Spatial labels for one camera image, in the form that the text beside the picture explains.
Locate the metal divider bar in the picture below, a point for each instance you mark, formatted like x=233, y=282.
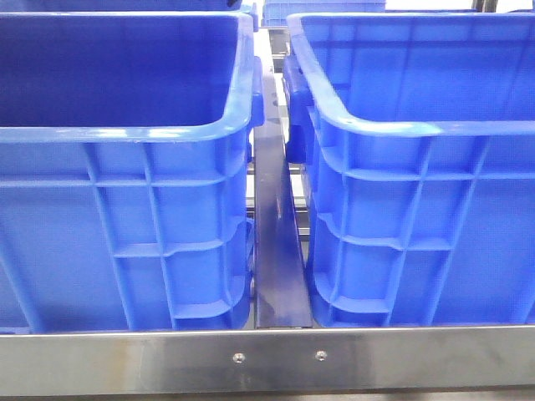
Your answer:
x=281, y=293

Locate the left blue plastic crate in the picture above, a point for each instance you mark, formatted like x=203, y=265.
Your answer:
x=124, y=150

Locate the blue plastic crate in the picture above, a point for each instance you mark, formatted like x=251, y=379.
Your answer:
x=415, y=132
x=124, y=150

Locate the right blue plastic crate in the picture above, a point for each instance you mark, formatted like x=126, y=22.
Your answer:
x=415, y=132

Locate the rear right blue crate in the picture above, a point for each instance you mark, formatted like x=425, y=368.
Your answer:
x=274, y=13

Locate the rear left blue crate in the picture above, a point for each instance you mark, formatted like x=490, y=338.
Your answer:
x=247, y=7

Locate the stainless steel front rail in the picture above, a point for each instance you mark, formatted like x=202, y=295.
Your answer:
x=273, y=360

